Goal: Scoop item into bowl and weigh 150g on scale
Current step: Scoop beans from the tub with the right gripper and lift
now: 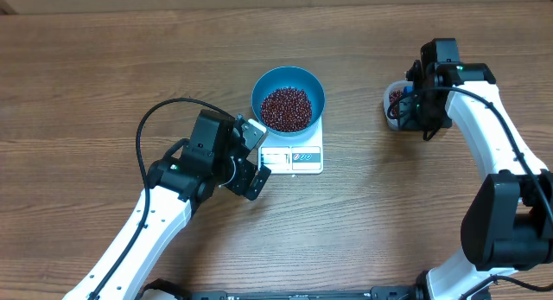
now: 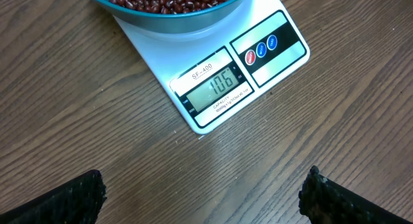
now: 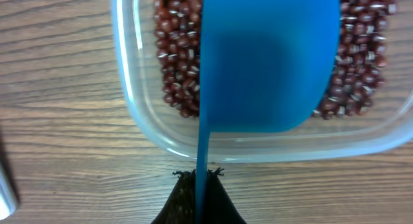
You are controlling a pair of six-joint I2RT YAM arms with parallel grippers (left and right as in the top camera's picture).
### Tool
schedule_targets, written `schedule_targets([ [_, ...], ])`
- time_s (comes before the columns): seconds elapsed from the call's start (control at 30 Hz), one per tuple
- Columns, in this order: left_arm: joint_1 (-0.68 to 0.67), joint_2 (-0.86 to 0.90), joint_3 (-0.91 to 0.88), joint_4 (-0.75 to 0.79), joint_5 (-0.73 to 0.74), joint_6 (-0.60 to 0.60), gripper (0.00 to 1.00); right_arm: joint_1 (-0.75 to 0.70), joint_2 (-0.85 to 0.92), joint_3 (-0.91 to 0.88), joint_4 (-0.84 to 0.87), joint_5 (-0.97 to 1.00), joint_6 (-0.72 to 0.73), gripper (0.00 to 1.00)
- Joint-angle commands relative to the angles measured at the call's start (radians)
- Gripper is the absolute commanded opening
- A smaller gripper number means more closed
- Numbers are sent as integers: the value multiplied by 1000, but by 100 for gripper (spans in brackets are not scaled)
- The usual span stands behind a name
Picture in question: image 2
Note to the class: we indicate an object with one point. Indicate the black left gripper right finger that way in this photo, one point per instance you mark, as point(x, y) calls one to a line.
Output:
point(323, 201)

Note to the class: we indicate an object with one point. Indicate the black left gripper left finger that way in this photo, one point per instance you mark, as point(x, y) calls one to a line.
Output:
point(76, 201)

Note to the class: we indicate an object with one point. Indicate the white digital kitchen scale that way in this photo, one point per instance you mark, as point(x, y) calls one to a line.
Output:
point(213, 73)

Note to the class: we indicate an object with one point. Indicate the teal metal bowl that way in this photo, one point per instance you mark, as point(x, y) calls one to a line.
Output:
point(171, 23)

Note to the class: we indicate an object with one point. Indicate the red beans in bowl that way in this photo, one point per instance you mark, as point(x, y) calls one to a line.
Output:
point(167, 6)

